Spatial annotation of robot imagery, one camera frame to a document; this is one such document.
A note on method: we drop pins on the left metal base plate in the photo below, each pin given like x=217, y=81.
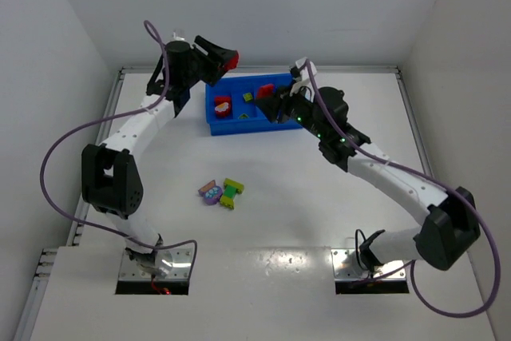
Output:
x=172, y=265

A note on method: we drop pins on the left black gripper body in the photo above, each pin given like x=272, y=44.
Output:
x=208, y=61

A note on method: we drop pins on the blue divided plastic bin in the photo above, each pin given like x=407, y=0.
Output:
x=235, y=87

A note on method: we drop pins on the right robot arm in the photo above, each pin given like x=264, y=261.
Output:
x=446, y=226

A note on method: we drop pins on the red flower lego brick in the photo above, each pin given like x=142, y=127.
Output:
x=222, y=106

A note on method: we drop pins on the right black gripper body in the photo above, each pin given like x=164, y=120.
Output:
x=282, y=104

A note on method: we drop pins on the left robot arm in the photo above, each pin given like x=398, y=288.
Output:
x=110, y=180

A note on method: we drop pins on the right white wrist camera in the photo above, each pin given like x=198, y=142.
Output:
x=302, y=73

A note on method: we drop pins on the white front board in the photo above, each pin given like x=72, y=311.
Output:
x=261, y=294

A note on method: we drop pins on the left aluminium frame rail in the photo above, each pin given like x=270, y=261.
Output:
x=94, y=168

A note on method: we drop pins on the purple paw lego brick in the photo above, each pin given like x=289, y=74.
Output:
x=211, y=193

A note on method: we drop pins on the lime green lego stack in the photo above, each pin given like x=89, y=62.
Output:
x=231, y=190

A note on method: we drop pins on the red crown lego piece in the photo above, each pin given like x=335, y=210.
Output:
x=232, y=63

